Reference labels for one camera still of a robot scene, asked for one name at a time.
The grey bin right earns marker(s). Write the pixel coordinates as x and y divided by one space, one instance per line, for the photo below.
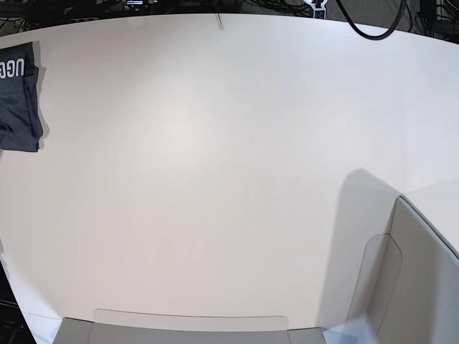
407 290

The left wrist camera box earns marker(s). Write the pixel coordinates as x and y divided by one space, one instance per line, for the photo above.
318 8

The dark blue t-shirt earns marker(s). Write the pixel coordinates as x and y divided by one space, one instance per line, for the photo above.
21 128

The grey bin bottom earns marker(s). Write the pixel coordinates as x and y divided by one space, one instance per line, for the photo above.
113 326

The grey bin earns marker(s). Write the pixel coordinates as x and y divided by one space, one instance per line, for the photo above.
113 326
407 290

